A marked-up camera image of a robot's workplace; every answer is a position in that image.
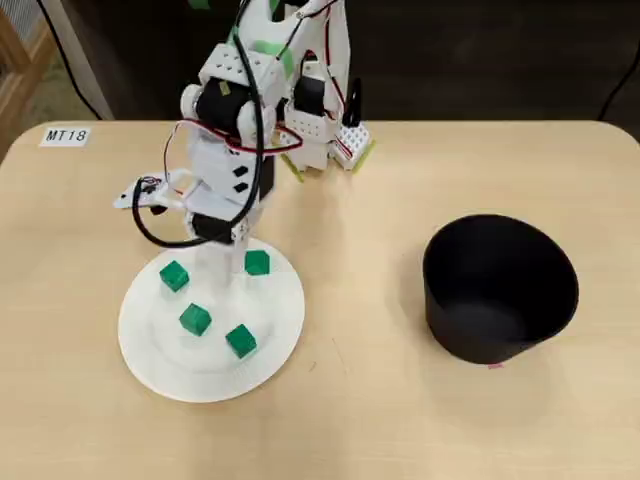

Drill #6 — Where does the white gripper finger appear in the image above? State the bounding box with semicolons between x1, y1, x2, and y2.
194;222;254;307

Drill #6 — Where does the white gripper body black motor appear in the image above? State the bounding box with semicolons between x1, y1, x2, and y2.
184;187;262;247

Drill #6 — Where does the green cube block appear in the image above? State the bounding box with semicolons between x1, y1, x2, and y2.
224;323;259;359
243;249;272;277
158;259;192;293
178;302;213;336

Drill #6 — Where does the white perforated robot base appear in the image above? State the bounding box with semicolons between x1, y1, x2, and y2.
279;122;375;172

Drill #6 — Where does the black pot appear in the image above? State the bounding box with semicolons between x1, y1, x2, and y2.
422;213;580;366

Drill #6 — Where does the white paper plate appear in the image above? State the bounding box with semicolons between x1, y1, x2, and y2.
117;238;306;404

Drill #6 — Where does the white MT18 label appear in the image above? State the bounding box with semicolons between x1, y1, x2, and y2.
38;125;92;148

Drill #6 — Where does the grey corrugated panel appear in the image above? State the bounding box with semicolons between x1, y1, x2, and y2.
0;0;46;49

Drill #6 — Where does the red white servo wire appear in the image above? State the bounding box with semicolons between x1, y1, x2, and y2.
162;119;305;201
294;0;351;161

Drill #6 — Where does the wrist camera on white mount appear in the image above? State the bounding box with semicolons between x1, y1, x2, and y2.
112;168;201;211

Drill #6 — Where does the thin black background cable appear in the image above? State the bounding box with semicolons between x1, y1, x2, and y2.
34;0;106;121
597;54;640;122

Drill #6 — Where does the wooden frame furniture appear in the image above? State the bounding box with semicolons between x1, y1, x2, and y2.
0;9;54;161

